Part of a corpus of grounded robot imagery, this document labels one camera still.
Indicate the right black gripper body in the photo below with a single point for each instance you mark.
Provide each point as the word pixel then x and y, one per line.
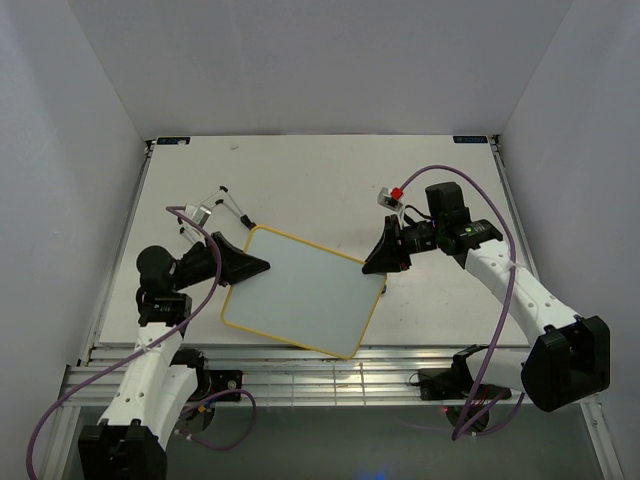
pixel 420 237

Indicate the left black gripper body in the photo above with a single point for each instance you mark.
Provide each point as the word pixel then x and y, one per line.
pixel 195 268

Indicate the yellow framed whiteboard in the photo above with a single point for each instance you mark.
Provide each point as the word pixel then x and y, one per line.
pixel 312 297

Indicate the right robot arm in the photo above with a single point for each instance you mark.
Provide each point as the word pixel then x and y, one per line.
pixel 569 356

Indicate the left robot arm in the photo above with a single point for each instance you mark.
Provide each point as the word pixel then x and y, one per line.
pixel 164 381

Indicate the right blue table label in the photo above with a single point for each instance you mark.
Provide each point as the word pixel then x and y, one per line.
pixel 470 139

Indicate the blue table label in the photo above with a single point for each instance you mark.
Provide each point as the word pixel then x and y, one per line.
pixel 173 141
pixel 470 139

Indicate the left blue table label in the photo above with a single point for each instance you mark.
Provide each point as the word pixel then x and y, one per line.
pixel 173 141

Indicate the black wire whiteboard stand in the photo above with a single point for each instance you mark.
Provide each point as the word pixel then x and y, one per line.
pixel 222 197

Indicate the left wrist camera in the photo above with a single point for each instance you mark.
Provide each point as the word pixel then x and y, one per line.
pixel 198 214

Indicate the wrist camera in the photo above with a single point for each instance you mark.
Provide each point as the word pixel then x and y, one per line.
pixel 391 199
pixel 198 214

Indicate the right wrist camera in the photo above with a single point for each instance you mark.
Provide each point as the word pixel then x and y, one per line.
pixel 391 199

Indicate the aluminium rail frame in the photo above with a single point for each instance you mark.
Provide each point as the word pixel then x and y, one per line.
pixel 293 377

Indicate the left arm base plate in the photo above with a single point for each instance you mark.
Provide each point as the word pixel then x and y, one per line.
pixel 225 385

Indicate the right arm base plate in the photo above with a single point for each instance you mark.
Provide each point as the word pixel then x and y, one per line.
pixel 444 384

